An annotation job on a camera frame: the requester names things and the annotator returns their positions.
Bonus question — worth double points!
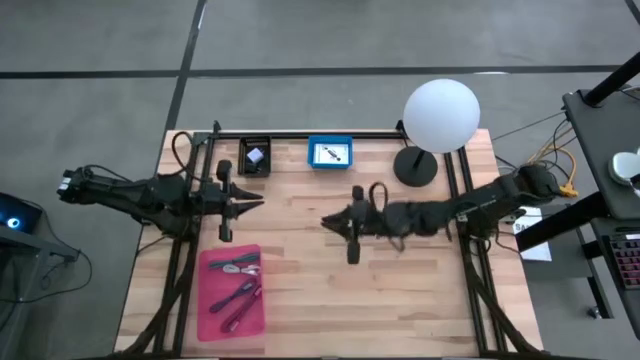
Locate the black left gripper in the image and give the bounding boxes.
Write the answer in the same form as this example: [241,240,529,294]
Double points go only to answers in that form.
[198,159,266,243]

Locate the black floor cable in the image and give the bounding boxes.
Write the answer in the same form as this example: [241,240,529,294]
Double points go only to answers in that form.
[0,219,94,305]

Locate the pink plastic bin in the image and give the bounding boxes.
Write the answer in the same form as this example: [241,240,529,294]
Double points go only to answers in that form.
[196,244,266,343]

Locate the backlit black keyboard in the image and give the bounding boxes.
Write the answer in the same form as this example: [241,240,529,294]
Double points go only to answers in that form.
[606,232,640,292]

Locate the blue plastic basket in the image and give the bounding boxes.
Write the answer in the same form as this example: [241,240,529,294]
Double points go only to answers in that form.
[306,134,354,170]

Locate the maroon cable bundle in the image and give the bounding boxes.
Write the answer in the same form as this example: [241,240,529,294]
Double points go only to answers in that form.
[220,285,264,335]

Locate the black round pole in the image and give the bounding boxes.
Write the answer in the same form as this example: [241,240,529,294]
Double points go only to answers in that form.
[581,51,640,109]

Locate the grey metal stand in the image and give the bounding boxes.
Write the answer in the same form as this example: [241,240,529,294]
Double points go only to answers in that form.
[0,232,82,360]

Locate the teal cable bundle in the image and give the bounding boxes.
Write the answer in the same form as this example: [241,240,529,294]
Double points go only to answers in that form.
[208,252,262,271]

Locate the dark grey desk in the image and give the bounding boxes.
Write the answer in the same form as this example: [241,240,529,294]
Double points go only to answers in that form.
[561,87,640,221]

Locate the white round device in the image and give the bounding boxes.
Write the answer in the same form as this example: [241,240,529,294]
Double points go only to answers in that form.
[607,148,640,188]

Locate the white paper sheet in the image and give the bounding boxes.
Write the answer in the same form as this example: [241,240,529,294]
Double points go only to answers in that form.
[511,209,554,263]

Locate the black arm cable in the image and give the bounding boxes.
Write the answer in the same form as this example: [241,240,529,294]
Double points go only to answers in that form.
[170,130,198,182]
[367,181,392,212]

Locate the dark keyboard desk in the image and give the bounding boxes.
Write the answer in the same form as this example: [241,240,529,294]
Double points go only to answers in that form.
[589,217,640,342]

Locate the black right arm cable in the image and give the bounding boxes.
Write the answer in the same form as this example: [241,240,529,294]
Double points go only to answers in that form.
[367,181,392,212]

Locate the black device with blue light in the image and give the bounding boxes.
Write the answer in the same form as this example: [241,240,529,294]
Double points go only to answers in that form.
[0,191,44,234]

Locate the thick black slanted pole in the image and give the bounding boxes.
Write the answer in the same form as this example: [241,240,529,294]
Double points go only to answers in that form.
[514,191,612,252]

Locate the white globe lamp black base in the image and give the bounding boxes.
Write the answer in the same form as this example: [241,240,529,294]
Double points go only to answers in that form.
[392,78,482,189]

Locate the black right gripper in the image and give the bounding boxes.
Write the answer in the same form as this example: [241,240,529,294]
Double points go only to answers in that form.
[319,184,397,266]

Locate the black plastic bin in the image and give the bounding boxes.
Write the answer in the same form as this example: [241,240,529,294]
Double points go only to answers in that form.
[237,135,273,178]

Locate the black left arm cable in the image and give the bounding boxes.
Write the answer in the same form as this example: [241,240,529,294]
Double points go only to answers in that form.
[170,130,198,182]

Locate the yellow cable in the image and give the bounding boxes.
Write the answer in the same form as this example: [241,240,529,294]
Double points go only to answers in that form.
[527,127,581,199]

